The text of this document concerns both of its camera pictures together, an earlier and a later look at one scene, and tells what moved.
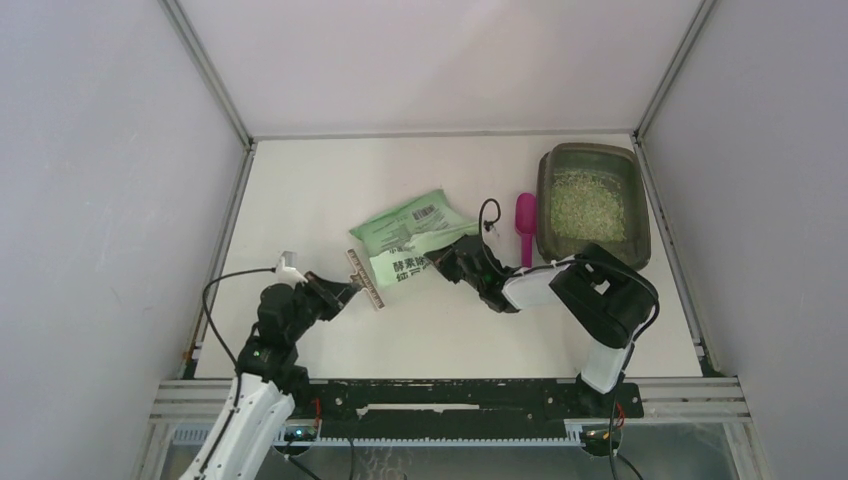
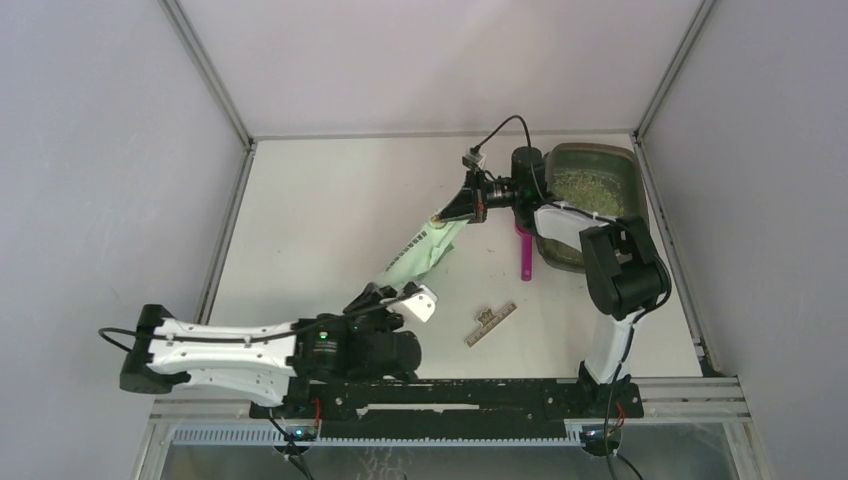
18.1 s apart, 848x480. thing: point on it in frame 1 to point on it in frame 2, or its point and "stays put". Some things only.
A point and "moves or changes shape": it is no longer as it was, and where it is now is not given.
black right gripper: x=445 y=257 to x=469 y=206
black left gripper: x=332 y=294 to x=369 y=297
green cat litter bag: x=398 y=239 moves or changes shape
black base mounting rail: x=462 y=408 stays put
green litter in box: x=587 y=205 stays put
